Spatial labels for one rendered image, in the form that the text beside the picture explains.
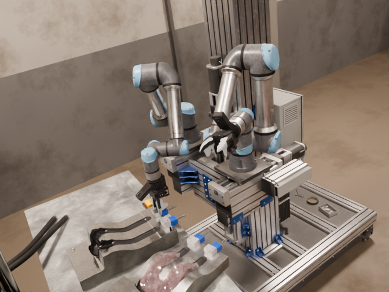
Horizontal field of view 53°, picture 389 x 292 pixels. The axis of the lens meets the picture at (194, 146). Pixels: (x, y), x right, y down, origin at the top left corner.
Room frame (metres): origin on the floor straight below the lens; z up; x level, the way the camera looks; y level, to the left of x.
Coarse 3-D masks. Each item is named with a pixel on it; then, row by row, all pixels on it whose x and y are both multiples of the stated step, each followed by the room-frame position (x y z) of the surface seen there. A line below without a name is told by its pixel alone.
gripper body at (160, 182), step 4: (160, 176) 1.69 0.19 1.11; (148, 180) 1.67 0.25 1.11; (156, 180) 1.66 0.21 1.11; (160, 180) 1.69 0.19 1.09; (164, 180) 1.69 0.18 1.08; (156, 184) 1.68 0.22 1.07; (160, 184) 1.69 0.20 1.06; (164, 184) 1.69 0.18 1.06; (156, 188) 1.68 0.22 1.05; (160, 188) 1.67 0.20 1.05; (164, 188) 1.67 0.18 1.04; (152, 192) 1.66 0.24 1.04; (156, 192) 1.66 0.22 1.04; (160, 192) 1.66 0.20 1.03; (164, 192) 1.67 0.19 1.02; (168, 192) 1.68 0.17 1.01; (152, 196) 1.67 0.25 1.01; (160, 196) 1.67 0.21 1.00
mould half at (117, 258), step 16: (96, 224) 1.61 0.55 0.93; (112, 224) 1.63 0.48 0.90; (128, 224) 1.64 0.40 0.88; (144, 224) 1.61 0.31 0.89; (160, 224) 1.59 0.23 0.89; (144, 240) 1.49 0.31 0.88; (160, 240) 1.49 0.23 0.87; (176, 240) 1.52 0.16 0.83; (80, 256) 1.48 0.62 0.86; (112, 256) 1.38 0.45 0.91; (128, 256) 1.41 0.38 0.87; (144, 256) 1.45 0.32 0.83; (80, 272) 1.37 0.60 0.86; (96, 272) 1.35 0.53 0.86; (112, 272) 1.38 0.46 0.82
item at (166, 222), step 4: (164, 216) 1.61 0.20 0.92; (172, 216) 1.62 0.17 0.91; (180, 216) 1.62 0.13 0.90; (184, 216) 1.62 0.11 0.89; (160, 220) 1.59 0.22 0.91; (164, 220) 1.57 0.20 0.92; (168, 220) 1.57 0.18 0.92; (172, 220) 1.58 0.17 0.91; (176, 220) 1.58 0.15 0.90; (164, 224) 1.55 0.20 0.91; (168, 224) 1.56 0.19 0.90; (172, 224) 1.57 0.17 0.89; (164, 228) 1.56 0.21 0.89
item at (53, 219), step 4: (56, 216) 1.90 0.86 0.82; (52, 220) 1.85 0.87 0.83; (48, 224) 1.80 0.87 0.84; (52, 224) 1.83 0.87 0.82; (44, 228) 1.76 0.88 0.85; (48, 228) 1.78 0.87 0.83; (40, 232) 1.72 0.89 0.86; (44, 232) 1.73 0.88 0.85; (36, 236) 1.67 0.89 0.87; (40, 236) 1.68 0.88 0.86; (32, 240) 1.64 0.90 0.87; (36, 240) 1.64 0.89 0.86
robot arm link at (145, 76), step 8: (144, 64) 1.98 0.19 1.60; (152, 64) 1.96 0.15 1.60; (136, 72) 1.94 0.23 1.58; (144, 72) 1.93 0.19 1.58; (152, 72) 1.93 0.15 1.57; (136, 80) 1.93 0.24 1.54; (144, 80) 1.93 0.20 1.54; (152, 80) 1.92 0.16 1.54; (144, 88) 1.96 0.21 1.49; (152, 88) 1.96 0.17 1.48; (152, 96) 2.02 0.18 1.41; (160, 96) 2.06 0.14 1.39; (152, 104) 2.08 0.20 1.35; (160, 104) 2.08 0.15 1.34; (152, 112) 2.18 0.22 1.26; (160, 112) 2.12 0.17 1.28; (152, 120) 2.18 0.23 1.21; (160, 120) 2.15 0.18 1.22
